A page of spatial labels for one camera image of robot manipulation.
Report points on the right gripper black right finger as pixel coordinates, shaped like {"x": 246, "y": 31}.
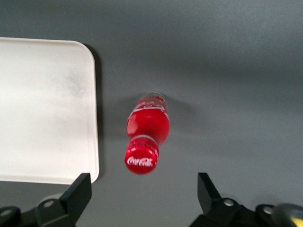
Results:
{"x": 210, "y": 201}

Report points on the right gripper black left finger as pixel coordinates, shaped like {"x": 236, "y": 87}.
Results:
{"x": 75, "y": 196}

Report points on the red soda can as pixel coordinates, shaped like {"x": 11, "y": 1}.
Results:
{"x": 146, "y": 123}

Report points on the cream rectangular plastic tray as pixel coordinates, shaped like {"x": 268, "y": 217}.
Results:
{"x": 47, "y": 106}

